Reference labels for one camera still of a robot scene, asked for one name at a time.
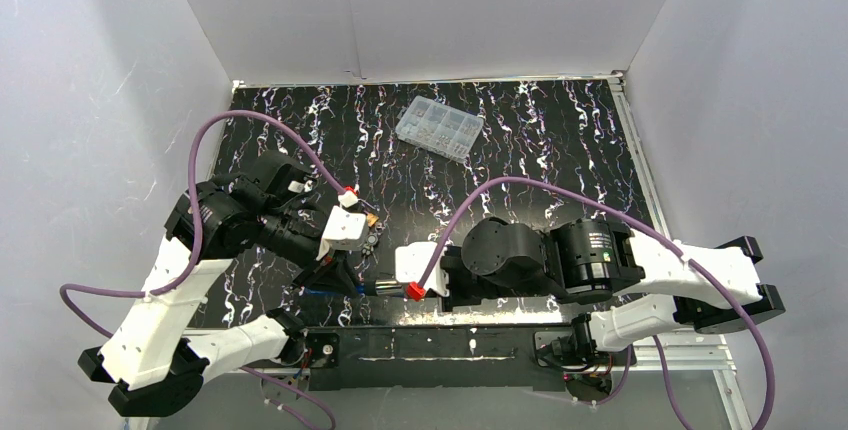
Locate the blue cable lock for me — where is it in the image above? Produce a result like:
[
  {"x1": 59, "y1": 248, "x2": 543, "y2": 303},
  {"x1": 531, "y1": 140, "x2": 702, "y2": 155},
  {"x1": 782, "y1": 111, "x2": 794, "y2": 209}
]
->
[{"x1": 304, "y1": 280, "x2": 405, "y2": 298}]

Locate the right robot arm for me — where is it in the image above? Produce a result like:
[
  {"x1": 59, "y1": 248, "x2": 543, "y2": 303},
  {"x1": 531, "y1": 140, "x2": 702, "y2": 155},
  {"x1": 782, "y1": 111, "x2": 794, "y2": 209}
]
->
[{"x1": 433, "y1": 217, "x2": 786, "y2": 359}]

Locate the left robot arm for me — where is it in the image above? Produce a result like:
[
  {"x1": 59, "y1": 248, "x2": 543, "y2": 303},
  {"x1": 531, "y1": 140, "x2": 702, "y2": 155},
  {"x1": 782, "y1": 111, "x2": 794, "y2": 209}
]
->
[{"x1": 78, "y1": 151, "x2": 369, "y2": 417}]

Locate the clear plastic parts box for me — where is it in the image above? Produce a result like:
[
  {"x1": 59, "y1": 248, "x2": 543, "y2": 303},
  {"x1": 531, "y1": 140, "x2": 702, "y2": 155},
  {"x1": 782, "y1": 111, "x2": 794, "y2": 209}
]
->
[{"x1": 395, "y1": 96, "x2": 484, "y2": 162}]

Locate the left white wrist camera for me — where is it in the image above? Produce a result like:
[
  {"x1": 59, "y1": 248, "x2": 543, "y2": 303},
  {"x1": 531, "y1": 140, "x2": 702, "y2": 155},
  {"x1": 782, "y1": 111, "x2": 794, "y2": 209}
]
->
[{"x1": 316, "y1": 206, "x2": 369, "y2": 261}]

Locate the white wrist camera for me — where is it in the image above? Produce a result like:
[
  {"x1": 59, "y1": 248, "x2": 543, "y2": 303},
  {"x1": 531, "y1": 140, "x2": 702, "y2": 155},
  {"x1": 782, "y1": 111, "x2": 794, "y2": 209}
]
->
[
  {"x1": 316, "y1": 206, "x2": 369, "y2": 261},
  {"x1": 394, "y1": 241, "x2": 450, "y2": 301}
]

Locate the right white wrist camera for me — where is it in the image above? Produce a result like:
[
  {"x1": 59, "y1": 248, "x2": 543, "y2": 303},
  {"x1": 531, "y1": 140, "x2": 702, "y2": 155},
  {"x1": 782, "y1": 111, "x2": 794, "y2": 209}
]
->
[{"x1": 394, "y1": 241, "x2": 450, "y2": 301}]

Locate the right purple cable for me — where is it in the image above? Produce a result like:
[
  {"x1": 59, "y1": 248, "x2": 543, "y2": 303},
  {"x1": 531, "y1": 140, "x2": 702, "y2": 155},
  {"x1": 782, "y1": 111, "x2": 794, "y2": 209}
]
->
[{"x1": 406, "y1": 176, "x2": 776, "y2": 430}]

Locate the purple cable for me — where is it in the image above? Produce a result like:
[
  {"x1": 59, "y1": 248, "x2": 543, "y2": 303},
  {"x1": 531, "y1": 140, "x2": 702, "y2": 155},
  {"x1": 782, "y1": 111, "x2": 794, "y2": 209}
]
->
[
  {"x1": 59, "y1": 110, "x2": 359, "y2": 430},
  {"x1": 406, "y1": 176, "x2": 776, "y2": 430}
]

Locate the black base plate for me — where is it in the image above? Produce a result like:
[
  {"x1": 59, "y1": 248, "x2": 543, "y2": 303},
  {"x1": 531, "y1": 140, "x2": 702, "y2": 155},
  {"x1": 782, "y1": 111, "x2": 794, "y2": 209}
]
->
[{"x1": 241, "y1": 324, "x2": 637, "y2": 393}]

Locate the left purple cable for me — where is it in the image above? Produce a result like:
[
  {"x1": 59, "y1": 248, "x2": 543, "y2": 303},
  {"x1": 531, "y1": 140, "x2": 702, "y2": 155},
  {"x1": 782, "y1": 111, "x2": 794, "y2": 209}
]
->
[{"x1": 59, "y1": 110, "x2": 359, "y2": 430}]

